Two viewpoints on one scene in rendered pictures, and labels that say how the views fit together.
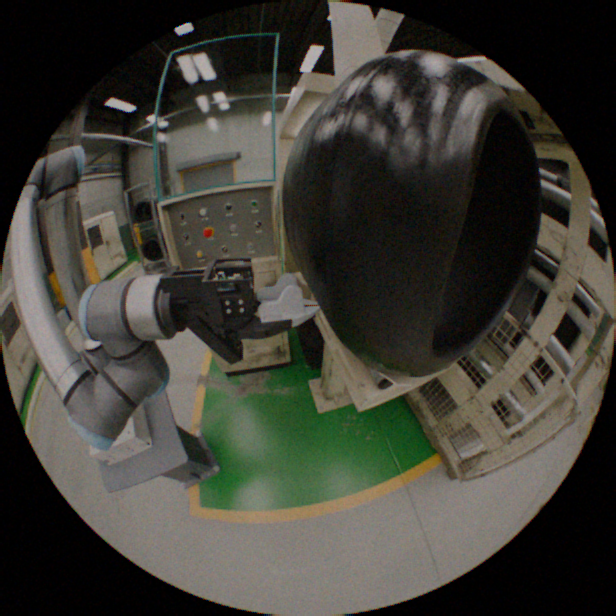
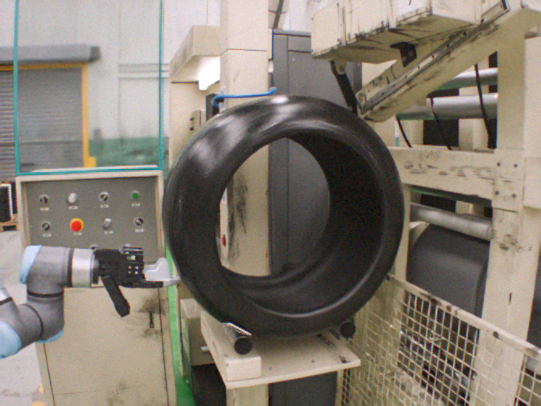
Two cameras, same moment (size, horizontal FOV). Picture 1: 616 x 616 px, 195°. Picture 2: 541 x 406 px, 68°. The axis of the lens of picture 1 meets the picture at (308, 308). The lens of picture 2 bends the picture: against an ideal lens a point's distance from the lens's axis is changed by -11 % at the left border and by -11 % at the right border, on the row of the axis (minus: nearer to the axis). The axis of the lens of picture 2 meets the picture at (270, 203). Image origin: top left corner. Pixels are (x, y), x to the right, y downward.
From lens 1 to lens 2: 0.86 m
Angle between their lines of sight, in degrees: 28
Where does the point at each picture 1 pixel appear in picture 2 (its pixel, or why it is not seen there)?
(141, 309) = (83, 263)
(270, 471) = not seen: outside the picture
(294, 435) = not seen: outside the picture
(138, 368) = (53, 308)
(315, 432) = not seen: outside the picture
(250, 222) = (130, 218)
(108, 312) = (57, 262)
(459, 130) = (209, 192)
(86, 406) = (14, 314)
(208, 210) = (79, 197)
